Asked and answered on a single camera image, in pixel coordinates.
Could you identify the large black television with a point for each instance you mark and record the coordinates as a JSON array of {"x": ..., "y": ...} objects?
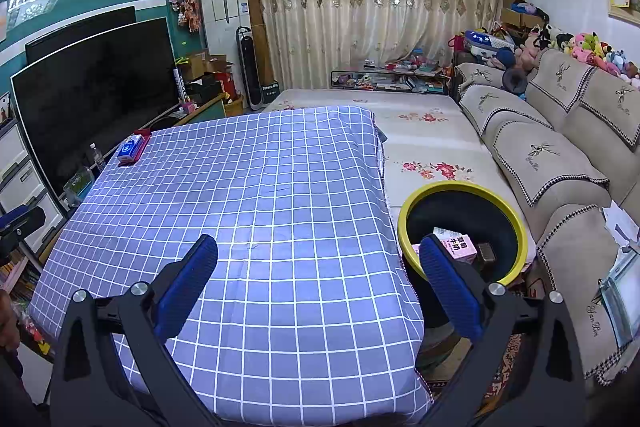
[{"x": 95, "y": 102}]

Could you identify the white papers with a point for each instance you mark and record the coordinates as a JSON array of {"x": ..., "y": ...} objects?
[{"x": 620, "y": 222}]

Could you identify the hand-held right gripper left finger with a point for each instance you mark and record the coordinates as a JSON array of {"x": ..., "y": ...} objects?
[{"x": 187, "y": 287}]

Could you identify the white floral mattress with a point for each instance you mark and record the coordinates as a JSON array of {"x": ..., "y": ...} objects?
[{"x": 425, "y": 142}]

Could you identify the yellow rimmed dark bin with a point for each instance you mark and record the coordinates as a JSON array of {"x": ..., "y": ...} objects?
[{"x": 450, "y": 209}]

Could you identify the pink milk carton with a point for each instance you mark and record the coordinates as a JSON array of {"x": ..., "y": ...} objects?
[{"x": 462, "y": 249}]

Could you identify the wooden television cabinet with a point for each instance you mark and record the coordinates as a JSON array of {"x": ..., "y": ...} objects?
[{"x": 207, "y": 109}]

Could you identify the cluttered glass low table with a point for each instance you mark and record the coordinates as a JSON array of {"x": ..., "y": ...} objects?
[{"x": 380, "y": 79}]

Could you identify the large pink plush toy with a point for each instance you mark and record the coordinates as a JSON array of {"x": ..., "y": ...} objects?
[{"x": 529, "y": 57}]

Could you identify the open cardboard box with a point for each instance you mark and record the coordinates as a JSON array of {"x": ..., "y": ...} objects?
[{"x": 200, "y": 64}]

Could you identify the clear water bottle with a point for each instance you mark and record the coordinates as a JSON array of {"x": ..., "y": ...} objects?
[{"x": 97, "y": 159}]

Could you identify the black tower fan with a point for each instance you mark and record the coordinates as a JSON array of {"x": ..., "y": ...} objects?
[{"x": 247, "y": 67}]

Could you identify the blue checked tablecloth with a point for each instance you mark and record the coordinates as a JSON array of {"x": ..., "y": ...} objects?
[{"x": 275, "y": 207}]

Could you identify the clear plastic folder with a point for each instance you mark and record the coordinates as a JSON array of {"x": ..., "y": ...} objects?
[{"x": 622, "y": 302}]

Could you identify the row of colourful books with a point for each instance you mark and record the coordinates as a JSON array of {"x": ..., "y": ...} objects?
[{"x": 20, "y": 287}]

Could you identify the beige sofa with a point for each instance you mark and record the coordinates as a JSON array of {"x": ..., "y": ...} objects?
[{"x": 550, "y": 167}]

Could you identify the white drawer cabinet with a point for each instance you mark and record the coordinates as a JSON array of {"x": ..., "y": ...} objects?
[{"x": 20, "y": 177}]

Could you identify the artificial flower decoration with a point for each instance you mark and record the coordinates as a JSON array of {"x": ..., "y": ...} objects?
[{"x": 186, "y": 4}]

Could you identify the row of plush toys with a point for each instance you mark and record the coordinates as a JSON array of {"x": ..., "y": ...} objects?
[{"x": 590, "y": 49}]

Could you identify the green translucent bag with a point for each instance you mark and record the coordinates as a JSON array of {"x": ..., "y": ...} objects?
[{"x": 79, "y": 187}]

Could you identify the blue star print bag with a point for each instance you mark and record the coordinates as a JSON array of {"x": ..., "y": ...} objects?
[{"x": 482, "y": 39}]

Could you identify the pink wall picture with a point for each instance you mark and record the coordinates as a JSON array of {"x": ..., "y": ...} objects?
[{"x": 3, "y": 22}]

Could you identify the silver wall decoration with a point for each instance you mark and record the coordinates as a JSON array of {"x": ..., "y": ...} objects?
[{"x": 35, "y": 2}]

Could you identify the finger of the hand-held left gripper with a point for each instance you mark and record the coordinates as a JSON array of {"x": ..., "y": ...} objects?
[{"x": 27, "y": 218}]

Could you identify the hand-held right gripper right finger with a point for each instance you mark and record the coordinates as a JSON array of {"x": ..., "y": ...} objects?
[{"x": 450, "y": 287}]

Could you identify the brown carton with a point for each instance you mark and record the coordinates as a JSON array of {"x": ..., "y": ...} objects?
[{"x": 486, "y": 254}]

